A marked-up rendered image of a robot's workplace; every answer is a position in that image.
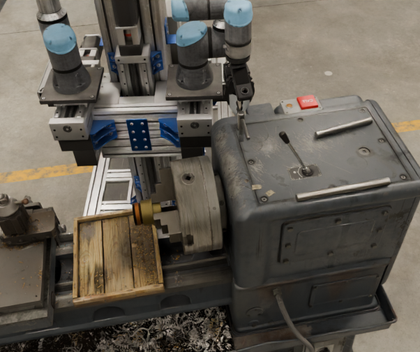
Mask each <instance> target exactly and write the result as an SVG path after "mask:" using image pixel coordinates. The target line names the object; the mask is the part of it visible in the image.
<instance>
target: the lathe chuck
mask: <svg viewBox="0 0 420 352"><path fill-rule="evenodd" d="M175 161H176V162H175ZM170 167H171V169H172V177H173V182H174V191H175V196H176V200H175V203H176V205H177V208H178V213H179V220H180V224H181V232H182V236H183V237H186V235H190V234H191V235H192V236H193V243H192V244H183V241H182V245H183V252H184V254H185V255H188V254H196V253H200V252H205V251H211V250H212V234H211V222H210V216H209V206H208V202H207V194H206V189H205V185H204V179H203V175H202V169H201V166H200V162H199V159H198V158H197V157H191V158H186V159H177V160H172V161H170ZM187 174H191V175H192V176H193V177H194V180H193V181H192V182H189V183H187V182H184V180H183V176H184V175H187Z"/></svg>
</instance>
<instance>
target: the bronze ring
mask: <svg viewBox="0 0 420 352"><path fill-rule="evenodd" d="M132 208H133V218H134V222H135V225H136V226H140V225H142V224H144V226H148V225H152V224H153V225H154V226H155V223H154V218H153V214H155V213H160V212H162V210H161V204H160V202H159V203H151V198H149V199H148V200H141V201H140V203H133V204H132Z"/></svg>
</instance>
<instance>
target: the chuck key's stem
mask: <svg viewBox="0 0 420 352"><path fill-rule="evenodd" d="M240 119H244V121H245V112H244V111H238V129H239V142H243V127H242V125H241V122H240Z"/></svg>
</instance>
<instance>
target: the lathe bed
mask: <svg viewBox="0 0 420 352"><path fill-rule="evenodd" d="M157 234H158V244H159V250H160V256H161V261H162V264H161V265H162V271H163V281H164V287H165V292H164V293H156V294H151V295H144V296H140V297H136V295H135V298H130V299H125V300H118V301H114V302H106V301H105V303H101V304H96V305H89V306H85V307H78V308H75V306H74V304H73V297H72V295H73V265H72V264H73V231H72V232H67V233H59V235H58V239H59V247H58V246H56V262H55V279H54V282H57V283H55V285H54V293H55V295H56V296H57V297H55V303H56V302H57V303H56V304H55V309H54V313H53V325H52V326H50V327H46V328H39V329H35V330H27V331H23V332H16V333H11V334H7V335H0V346H1V345H6V344H13V343H17V342H25V341H29V340H33V339H40V338H44V337H51V336H56V335H63V334H68V333H72V332H79V331H83V330H90V329H95V328H102V327H106V326H111V325H118V324H122V323H130V322H133V321H141V320H145V319H150V318H157V317H161V316H168V315H173V314H180V313H184V312H188V311H195V310H200V309H207V308H212V307H219V306H223V305H230V304H232V279H233V278H234V276H233V273H232V268H231V265H230V266H229V265H228V262H227V257H228V255H226V254H223V252H222V249H217V250H211V251H205V252H200V253H196V254H188V255H185V254H184V252H183V245H182V241H180V242H173V243H170V237H169V236H168V234H169V233H166V234H163V232H162V228H157ZM71 243H72V244H71ZM64 244H66V245H65V246H64ZM68 246H69V247H68ZM60 249H63V250H60ZM180 250H181V251H180ZM177 251H180V252H177ZM164 252H165V254H167V255H165V254H164ZM162 254H164V255H162ZM181 254H182V256H181ZM171 255H172V256H171ZM178 255H179V256H180V257H177V256H178ZM176 257H177V258H178V260H175V259H176ZM59 260H60V261H59ZM166 261H168V262H170V261H171V263H166ZM174 263H176V264H174ZM60 264H62V265H60ZM69 271H70V273H71V274H70V273H69ZM56 272H58V273H57V274H56ZM65 272H67V273H65ZM177 273H178V274H177ZM60 274H61V275H60ZM63 274H64V275H63ZM177 275H179V276H177ZM67 277H68V279H66V278H67ZM179 277H180V278H179ZM176 278H177V280H176ZM55 280H56V281H55ZM69 280H71V281H69ZM180 280H181V281H180ZM177 284H178V285H177ZM57 294H58V295H57ZM68 301H69V302H68Z"/></svg>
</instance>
